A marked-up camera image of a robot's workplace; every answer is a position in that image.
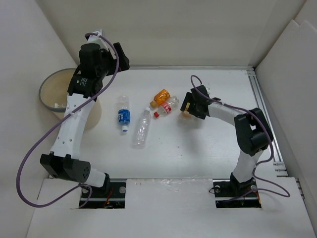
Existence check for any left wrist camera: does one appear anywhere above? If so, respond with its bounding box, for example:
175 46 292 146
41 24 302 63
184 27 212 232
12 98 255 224
85 29 109 51

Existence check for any yellow cap orange label bottle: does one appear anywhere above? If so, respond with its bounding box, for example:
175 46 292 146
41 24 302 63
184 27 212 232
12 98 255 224
177 112 199 128

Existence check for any red label plastic bottle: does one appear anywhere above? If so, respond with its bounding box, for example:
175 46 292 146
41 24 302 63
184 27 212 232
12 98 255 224
153 96 179 119

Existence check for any aluminium rail right edge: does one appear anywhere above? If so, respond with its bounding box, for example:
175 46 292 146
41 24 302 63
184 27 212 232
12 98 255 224
246 67 289 177

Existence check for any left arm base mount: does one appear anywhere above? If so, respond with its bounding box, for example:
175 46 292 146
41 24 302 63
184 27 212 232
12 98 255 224
79 178 126 209

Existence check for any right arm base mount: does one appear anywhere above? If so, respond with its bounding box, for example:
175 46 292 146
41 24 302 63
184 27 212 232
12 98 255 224
209 178 262 209

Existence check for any clear unlabelled plastic bottle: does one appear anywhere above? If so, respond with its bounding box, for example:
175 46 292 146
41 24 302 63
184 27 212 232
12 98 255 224
132 107 152 149

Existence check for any orange wrapped plastic bottle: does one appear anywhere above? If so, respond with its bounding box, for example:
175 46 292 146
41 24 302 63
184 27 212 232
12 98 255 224
150 89 170 108

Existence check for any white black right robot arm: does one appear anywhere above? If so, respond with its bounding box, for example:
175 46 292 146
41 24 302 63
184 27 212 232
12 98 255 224
180 85 273 197

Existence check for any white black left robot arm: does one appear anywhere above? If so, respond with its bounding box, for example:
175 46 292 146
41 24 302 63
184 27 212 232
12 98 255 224
40 43 130 197

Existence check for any beige bin with grey rim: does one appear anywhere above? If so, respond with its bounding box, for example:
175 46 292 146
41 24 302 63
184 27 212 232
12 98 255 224
39 68 102 130

